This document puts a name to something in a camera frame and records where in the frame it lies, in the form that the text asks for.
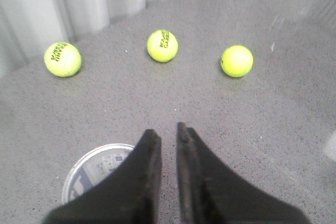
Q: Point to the tennis ball behind can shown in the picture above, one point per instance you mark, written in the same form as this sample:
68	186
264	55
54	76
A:
63	59

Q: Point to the tennis ball far left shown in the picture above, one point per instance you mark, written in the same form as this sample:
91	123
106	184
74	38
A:
237	61

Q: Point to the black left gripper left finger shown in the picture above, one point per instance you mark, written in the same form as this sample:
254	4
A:
130	194

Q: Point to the white blue Wilson tennis can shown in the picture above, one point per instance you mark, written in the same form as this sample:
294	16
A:
93	168

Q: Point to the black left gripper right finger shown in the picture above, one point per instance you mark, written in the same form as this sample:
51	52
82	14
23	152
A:
211	192

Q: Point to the tennis ball with Wilson print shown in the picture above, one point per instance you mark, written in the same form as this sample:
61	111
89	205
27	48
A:
162	46

